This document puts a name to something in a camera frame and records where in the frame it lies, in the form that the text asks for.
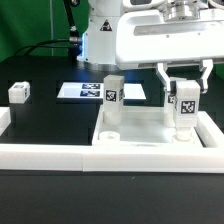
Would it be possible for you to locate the white marker base plate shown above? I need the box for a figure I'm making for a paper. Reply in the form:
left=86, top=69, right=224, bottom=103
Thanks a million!
left=57, top=82, right=146, bottom=100

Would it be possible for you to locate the white square table top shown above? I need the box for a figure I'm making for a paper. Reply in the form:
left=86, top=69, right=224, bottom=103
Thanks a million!
left=91, top=105, right=204, bottom=148

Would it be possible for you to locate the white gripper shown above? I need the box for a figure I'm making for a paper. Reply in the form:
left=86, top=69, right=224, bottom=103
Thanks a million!
left=115, top=9, right=224, bottom=95

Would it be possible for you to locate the white U-shaped fence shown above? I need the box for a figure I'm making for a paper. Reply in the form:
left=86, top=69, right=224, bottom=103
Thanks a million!
left=0, top=111, right=224, bottom=173

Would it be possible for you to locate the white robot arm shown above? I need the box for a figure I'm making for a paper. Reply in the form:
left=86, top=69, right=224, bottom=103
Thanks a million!
left=78, top=0, right=224, bottom=94

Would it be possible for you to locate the black cable bundle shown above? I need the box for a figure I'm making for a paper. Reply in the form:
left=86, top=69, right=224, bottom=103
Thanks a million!
left=13, top=0, right=83, bottom=64

